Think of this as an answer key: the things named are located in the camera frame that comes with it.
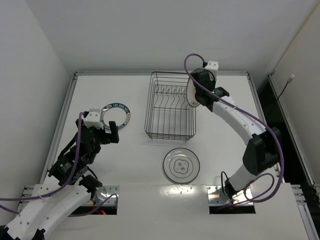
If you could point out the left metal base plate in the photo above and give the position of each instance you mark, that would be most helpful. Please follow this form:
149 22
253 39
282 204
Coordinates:
108 195

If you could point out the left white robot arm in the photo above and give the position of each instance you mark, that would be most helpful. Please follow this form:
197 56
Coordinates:
66 187

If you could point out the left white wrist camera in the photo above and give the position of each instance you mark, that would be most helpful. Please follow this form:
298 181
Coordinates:
93 119

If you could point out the metal base plate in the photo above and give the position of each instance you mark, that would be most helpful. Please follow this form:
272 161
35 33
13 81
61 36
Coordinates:
217 200
108 195

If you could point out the orange sunburst plate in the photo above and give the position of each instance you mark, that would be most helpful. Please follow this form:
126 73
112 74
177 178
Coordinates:
191 94

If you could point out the black rim flower plate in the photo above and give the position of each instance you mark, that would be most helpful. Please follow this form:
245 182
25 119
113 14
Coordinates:
181 166

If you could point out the wire dish rack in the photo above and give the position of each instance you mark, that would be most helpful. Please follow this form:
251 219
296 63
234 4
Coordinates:
168 114

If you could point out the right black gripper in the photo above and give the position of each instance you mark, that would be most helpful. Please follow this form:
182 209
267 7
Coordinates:
200 81

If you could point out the green rim plate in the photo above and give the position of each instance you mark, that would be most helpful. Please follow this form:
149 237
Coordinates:
116 112

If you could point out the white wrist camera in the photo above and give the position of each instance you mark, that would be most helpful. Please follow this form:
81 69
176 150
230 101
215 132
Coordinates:
93 119
212 66

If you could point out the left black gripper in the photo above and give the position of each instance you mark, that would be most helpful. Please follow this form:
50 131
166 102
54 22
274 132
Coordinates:
106 135

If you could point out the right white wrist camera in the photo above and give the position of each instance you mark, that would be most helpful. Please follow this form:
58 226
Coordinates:
212 66

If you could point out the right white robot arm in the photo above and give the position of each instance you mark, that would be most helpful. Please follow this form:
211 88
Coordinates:
263 148

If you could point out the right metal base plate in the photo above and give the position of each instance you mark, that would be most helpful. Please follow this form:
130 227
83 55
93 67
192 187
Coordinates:
217 200

